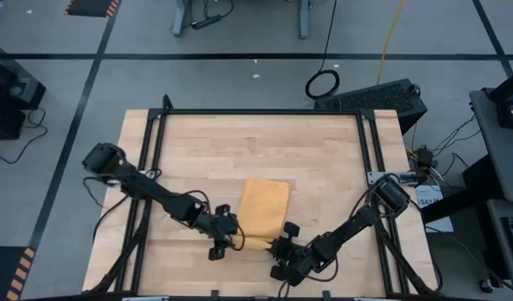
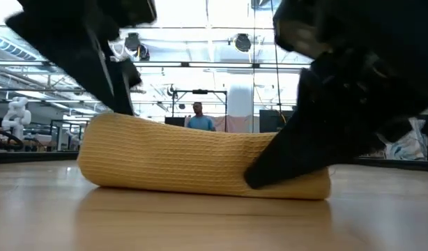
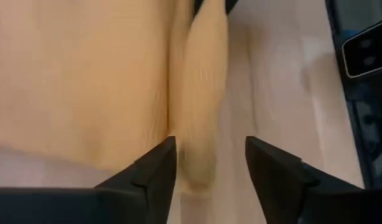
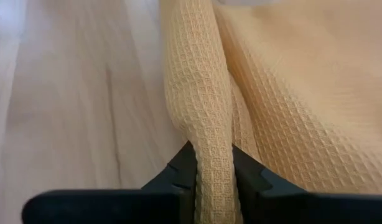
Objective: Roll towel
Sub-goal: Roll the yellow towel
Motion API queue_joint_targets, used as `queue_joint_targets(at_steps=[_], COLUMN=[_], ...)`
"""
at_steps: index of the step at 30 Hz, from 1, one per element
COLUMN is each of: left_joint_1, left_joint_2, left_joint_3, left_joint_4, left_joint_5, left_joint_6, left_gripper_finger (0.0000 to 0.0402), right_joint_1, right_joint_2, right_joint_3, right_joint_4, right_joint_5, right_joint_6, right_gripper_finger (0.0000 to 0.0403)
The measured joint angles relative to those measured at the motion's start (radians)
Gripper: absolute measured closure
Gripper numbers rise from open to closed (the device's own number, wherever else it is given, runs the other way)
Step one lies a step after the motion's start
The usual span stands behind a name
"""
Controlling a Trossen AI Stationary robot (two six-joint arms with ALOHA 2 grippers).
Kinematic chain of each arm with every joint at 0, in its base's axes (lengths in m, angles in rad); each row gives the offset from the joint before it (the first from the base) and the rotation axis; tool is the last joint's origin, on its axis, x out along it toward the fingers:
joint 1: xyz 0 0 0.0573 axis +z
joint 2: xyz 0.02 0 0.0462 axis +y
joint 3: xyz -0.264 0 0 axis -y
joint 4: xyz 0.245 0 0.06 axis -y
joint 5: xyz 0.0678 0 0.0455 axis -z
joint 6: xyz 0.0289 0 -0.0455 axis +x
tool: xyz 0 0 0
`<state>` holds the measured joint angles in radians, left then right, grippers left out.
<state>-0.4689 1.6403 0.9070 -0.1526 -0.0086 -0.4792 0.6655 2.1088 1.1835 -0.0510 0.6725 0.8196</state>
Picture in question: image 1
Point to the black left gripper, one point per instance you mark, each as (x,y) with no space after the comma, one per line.
(223,228)

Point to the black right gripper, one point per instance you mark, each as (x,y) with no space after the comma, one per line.
(298,261)

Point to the yellow waffle towel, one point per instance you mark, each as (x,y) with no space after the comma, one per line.
(262,205)

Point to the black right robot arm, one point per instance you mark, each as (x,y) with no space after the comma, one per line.
(352,223)

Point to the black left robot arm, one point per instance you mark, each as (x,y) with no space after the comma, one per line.
(156,194)

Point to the white printed label sheet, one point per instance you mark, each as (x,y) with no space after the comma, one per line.
(430,198)

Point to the black power adapter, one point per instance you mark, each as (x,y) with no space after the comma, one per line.
(425,158)

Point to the black computer tower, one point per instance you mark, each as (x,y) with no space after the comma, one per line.
(373,98)

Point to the black caster wheel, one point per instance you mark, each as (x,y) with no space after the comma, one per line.
(486,286)

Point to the black power strip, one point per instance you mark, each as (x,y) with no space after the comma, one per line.
(206,21)

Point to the black orange striped mat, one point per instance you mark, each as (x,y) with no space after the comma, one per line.
(91,7)
(8,271)

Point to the grey desk leg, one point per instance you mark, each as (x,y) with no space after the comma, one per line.
(180,18)
(303,21)

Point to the grey equipment cart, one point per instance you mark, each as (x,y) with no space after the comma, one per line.
(501,159)

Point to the black floor box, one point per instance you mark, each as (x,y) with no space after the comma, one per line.
(3,123)

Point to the black machine with round knob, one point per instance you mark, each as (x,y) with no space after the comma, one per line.
(14,83)

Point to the black monitor on cart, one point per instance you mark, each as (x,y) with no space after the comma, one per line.
(503,100)

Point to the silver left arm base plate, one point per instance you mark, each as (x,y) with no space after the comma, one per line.
(143,173)

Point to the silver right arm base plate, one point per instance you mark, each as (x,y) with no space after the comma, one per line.
(375,177)

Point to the black aluminium table frame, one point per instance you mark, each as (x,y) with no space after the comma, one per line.
(256,111)

